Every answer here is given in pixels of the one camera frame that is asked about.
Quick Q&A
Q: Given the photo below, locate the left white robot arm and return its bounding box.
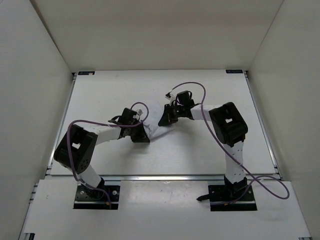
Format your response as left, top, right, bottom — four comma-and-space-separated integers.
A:
53, 108, 150, 199

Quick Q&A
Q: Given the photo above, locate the right blue label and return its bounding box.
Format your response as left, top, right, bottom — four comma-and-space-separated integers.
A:
225, 69, 243, 74

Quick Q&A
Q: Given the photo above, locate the blue label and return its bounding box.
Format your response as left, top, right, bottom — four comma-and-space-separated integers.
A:
77, 71, 95, 76
225, 69, 243, 74

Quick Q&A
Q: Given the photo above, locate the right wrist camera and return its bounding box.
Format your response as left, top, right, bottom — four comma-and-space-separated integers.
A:
165, 92, 177, 106

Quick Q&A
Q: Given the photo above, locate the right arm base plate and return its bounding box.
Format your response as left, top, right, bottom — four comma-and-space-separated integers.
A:
196, 184, 258, 212

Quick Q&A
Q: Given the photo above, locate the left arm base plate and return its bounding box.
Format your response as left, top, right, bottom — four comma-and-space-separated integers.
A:
73, 184, 121, 210

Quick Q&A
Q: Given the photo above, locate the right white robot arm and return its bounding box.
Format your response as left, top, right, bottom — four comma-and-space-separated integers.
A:
158, 90, 248, 200

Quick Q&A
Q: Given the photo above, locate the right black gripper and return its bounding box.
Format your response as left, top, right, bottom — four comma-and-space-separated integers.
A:
158, 104, 185, 126

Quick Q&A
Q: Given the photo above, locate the aluminium rail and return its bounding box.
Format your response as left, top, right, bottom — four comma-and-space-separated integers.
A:
102, 174, 224, 182

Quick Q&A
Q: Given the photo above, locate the white skirt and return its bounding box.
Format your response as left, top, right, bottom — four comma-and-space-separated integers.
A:
143, 102, 176, 141

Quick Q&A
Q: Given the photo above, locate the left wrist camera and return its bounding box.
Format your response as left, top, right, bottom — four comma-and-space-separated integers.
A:
136, 109, 143, 116

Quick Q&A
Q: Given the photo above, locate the left blue label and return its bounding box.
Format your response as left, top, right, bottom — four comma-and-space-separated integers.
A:
77, 71, 95, 76

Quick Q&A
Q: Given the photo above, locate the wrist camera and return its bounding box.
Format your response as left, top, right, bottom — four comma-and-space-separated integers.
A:
136, 109, 143, 116
165, 92, 177, 106

